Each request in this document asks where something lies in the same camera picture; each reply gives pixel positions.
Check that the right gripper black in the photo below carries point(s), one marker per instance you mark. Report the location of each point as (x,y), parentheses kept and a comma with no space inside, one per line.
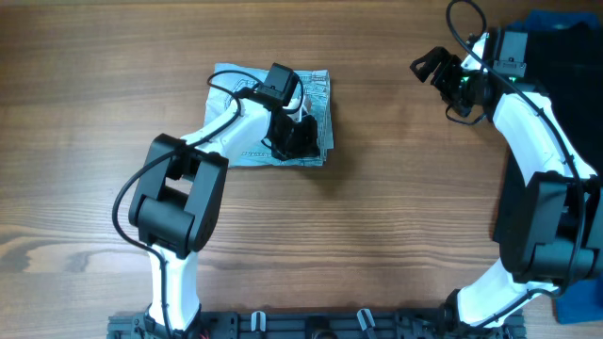
(450,64)

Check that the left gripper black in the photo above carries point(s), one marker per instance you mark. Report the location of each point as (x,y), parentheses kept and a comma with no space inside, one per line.
(307,147)

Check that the light blue denim shorts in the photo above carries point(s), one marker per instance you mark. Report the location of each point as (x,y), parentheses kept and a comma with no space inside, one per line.
(317,89)

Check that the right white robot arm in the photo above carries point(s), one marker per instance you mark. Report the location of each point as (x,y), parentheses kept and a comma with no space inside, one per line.
(521,272)

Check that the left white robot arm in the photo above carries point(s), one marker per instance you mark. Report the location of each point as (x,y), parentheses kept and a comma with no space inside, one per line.
(178,191)

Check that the black folded garment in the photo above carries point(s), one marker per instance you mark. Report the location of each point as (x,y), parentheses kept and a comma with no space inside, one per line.
(564,73)

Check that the blue folded garment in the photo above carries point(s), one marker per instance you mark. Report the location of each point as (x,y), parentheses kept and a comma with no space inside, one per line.
(546,19)

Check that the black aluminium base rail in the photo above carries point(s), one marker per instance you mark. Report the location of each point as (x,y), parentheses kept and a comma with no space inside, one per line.
(401,324)

